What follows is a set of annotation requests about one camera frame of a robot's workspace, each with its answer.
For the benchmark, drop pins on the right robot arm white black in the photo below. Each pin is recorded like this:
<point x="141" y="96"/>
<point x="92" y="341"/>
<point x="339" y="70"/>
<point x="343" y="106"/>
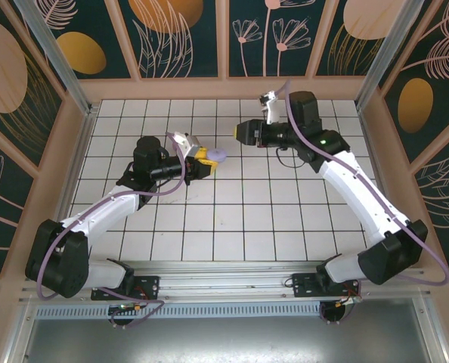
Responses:
<point x="360" y="204"/>

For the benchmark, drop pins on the grey metal sheet panel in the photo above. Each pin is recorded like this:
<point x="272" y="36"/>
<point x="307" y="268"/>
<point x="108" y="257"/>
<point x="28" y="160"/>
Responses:
<point x="224" y="340"/>

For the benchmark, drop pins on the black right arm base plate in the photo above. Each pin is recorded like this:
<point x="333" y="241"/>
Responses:
<point x="304" y="285"/>

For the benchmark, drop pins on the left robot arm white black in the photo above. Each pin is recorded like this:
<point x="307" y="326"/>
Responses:
<point x="100" y="211"/>

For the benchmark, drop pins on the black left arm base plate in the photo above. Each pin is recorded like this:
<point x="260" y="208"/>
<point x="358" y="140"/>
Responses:
<point x="149" y="287"/>

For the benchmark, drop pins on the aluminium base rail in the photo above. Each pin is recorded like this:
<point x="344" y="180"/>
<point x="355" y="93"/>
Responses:
<point x="224" y="280"/>

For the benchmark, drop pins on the lilac earbud charging case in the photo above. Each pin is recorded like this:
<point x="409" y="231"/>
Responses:
<point x="217" y="154"/>

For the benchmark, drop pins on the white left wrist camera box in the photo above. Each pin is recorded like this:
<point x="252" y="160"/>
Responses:
<point x="186" y="143"/>

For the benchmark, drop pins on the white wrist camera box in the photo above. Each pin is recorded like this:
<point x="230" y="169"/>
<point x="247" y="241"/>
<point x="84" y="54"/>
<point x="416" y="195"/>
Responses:
<point x="273" y="111"/>
<point x="186" y="143"/>

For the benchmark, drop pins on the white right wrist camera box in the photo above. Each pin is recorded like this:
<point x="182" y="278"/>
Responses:
<point x="273" y="111"/>

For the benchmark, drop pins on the aluminium corner post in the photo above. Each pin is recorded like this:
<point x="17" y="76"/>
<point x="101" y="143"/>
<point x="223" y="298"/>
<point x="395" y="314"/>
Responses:
<point x="385" y="56"/>
<point x="60" y="64"/>

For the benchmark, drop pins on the black controller module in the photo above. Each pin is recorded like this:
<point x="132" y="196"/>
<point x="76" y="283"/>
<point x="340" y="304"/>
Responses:
<point x="122" y="319"/>
<point x="334" y="314"/>

